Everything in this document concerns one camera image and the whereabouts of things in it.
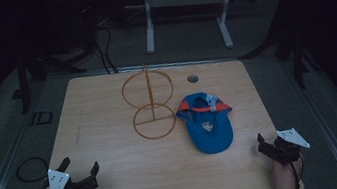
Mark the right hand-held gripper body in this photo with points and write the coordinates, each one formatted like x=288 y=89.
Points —
x=288 y=146

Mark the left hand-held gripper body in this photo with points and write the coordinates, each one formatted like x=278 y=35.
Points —
x=59 y=184

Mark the blue cap with orange lining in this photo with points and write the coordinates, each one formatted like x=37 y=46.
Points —
x=208 y=124

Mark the person's right hand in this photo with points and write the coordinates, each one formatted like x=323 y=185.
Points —
x=285 y=179

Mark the black metal stand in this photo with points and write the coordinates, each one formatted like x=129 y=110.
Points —
x=24 y=82
x=295 y=52

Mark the grey table grommet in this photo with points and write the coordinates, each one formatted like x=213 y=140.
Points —
x=192 y=78

